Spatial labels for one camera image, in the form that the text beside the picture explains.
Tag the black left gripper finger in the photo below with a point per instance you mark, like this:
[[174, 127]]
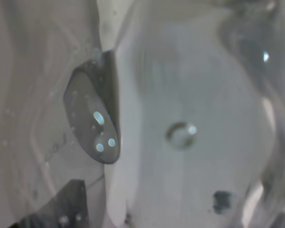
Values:
[[67, 209]]

